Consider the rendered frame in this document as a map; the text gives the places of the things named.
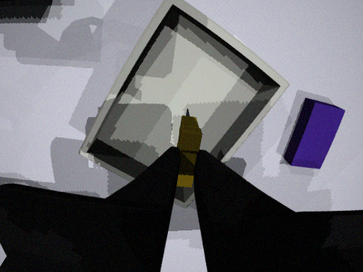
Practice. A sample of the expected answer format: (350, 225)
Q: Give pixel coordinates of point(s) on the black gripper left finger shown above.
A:
(126, 231)

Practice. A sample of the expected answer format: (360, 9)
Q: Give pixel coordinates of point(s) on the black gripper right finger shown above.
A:
(244, 230)

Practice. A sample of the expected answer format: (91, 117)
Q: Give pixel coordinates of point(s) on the purple rectangular block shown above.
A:
(313, 135)

